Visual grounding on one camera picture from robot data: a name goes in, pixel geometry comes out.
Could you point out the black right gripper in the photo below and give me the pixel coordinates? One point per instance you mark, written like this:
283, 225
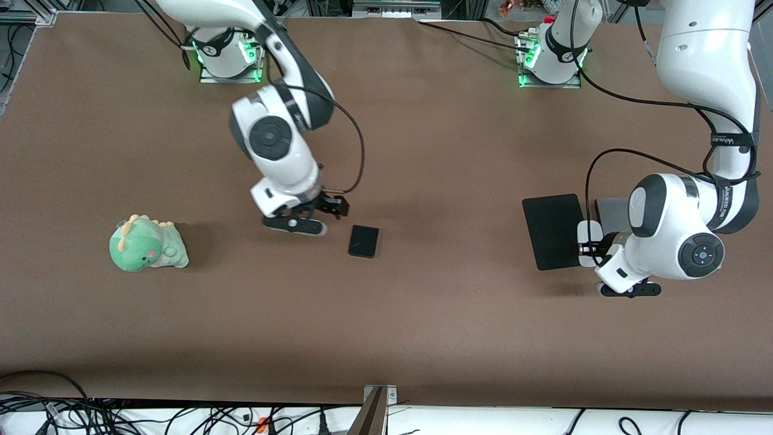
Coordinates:
327, 205

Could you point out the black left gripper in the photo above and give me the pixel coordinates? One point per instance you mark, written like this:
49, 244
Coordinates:
595, 247

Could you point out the white computer mouse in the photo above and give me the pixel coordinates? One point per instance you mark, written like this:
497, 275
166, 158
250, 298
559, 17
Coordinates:
589, 232

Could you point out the black smartphone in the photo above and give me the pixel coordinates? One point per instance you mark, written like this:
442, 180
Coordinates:
363, 241

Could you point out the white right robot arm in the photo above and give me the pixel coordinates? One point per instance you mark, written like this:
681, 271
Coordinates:
278, 139

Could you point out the black mouse pad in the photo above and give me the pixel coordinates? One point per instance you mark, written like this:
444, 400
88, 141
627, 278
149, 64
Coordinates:
552, 232

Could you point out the silver closed laptop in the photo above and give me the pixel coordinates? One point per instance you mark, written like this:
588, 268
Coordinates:
613, 214

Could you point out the green dinosaur plush toy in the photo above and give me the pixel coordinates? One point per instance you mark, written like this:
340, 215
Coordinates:
145, 244

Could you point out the grey metal equipment box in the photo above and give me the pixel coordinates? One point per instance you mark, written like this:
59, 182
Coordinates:
395, 8

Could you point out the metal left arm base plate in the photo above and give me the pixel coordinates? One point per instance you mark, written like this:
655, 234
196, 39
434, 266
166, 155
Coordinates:
549, 85

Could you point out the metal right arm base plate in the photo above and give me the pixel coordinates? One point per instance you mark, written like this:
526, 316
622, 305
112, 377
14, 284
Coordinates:
229, 78

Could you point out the metal camera post bracket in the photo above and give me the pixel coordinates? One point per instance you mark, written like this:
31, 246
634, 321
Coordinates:
377, 411

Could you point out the aluminium frame rail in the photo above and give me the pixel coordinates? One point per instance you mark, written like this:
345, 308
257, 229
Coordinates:
24, 15

